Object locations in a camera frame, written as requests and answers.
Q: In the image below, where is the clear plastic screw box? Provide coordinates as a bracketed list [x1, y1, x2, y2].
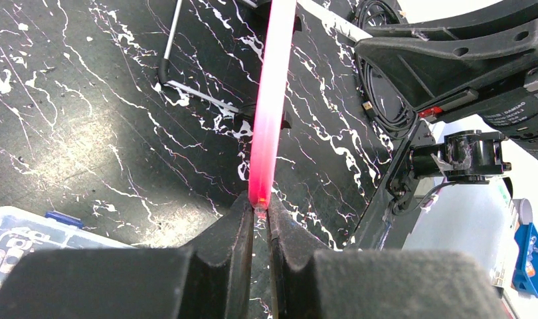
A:
[0, 205, 129, 287]

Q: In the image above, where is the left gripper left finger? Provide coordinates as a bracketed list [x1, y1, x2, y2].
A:
[0, 193, 254, 318]

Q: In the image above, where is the pink framed whiteboard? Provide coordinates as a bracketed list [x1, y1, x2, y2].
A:
[248, 0, 297, 217]

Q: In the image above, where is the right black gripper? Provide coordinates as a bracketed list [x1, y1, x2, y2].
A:
[355, 1, 538, 120]

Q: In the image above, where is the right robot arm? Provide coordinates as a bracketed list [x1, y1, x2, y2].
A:
[355, 1, 538, 160]

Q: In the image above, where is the coiled black cable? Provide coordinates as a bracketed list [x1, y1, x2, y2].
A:
[350, 0, 417, 140]

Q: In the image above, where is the wire whiteboard stand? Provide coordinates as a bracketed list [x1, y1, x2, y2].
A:
[157, 0, 303, 133]

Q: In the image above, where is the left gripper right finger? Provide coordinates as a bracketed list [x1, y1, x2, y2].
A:
[267, 197, 507, 318]

